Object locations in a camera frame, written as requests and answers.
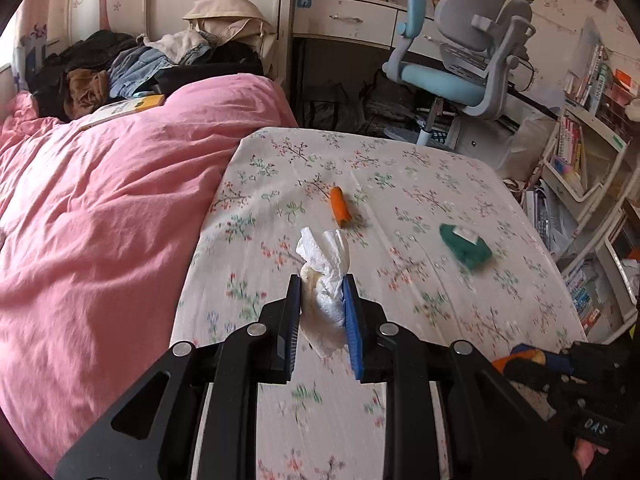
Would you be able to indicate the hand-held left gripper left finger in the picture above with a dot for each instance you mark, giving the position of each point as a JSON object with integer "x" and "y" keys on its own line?
{"x": 295, "y": 300}

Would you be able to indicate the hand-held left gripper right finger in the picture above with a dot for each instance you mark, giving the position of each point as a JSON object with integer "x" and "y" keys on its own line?
{"x": 352, "y": 330}

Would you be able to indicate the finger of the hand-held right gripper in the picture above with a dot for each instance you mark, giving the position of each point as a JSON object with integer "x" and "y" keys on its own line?
{"x": 557, "y": 357}
{"x": 525, "y": 375}

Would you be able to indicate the large white tissue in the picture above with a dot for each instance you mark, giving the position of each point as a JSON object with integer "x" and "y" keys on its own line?
{"x": 325, "y": 280}

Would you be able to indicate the person's right hand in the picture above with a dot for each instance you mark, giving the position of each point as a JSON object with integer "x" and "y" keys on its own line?
{"x": 587, "y": 460}

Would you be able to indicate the row of colourful books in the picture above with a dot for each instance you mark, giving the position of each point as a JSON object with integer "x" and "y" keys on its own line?
{"x": 582, "y": 295}

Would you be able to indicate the small orange peel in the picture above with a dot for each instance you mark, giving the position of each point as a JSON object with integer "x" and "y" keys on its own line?
{"x": 341, "y": 207}

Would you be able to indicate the green packet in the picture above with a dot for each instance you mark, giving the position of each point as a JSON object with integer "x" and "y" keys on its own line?
{"x": 465, "y": 252}

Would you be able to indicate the pile of papers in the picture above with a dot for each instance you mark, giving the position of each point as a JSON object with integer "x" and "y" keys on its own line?
{"x": 545, "y": 220}

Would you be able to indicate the floral tablecloth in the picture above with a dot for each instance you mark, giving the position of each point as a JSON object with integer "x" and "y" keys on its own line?
{"x": 400, "y": 200}

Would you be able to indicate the pink duvet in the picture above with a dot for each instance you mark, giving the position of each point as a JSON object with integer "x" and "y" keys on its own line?
{"x": 100, "y": 235}

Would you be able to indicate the row of red-spined books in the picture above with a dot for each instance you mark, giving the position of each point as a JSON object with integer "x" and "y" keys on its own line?
{"x": 570, "y": 145}

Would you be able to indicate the white shelf cart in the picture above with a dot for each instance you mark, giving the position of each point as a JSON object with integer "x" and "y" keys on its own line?
{"x": 600, "y": 125}

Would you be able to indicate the black clothing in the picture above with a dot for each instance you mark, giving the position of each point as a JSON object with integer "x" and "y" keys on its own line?
{"x": 235, "y": 60}

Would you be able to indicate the yellow white book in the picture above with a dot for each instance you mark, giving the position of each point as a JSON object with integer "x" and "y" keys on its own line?
{"x": 125, "y": 107}

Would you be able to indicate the white garment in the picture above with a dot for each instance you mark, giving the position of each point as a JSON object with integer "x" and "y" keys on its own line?
{"x": 185, "y": 45}

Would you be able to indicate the row of upright books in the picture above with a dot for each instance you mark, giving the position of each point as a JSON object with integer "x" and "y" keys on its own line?
{"x": 590, "y": 80}

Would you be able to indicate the blue jeans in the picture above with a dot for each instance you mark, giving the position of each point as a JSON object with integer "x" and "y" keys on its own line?
{"x": 135, "y": 67}

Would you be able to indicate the white desk with drawers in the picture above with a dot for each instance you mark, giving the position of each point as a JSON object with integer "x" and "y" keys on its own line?
{"x": 340, "y": 17}

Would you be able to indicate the brown garment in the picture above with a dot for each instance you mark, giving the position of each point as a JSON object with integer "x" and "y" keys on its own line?
{"x": 87, "y": 90}

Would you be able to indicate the beige pillow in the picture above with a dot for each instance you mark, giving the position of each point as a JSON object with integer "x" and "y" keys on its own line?
{"x": 225, "y": 10}

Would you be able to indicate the black jacket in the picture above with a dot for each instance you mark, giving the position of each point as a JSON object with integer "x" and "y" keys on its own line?
{"x": 90, "y": 50}

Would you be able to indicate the blue grey desk chair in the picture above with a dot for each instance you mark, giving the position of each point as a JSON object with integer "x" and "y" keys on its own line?
{"x": 465, "y": 15}

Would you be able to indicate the blue printed cloth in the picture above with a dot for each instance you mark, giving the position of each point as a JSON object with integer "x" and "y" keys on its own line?
{"x": 30, "y": 55}

